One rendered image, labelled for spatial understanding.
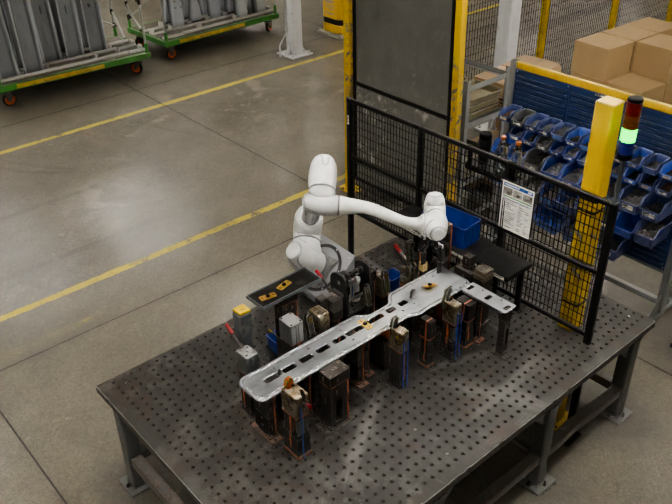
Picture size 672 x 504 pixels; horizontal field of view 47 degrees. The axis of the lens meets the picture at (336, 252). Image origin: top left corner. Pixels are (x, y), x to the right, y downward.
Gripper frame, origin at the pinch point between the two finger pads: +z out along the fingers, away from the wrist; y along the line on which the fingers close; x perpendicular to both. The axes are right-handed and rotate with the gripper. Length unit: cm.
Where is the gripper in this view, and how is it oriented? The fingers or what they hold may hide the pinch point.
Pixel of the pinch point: (431, 264)
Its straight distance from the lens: 401.5
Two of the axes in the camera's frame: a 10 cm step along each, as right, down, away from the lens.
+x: 7.5, -3.6, 5.5
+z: 0.2, 8.5, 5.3
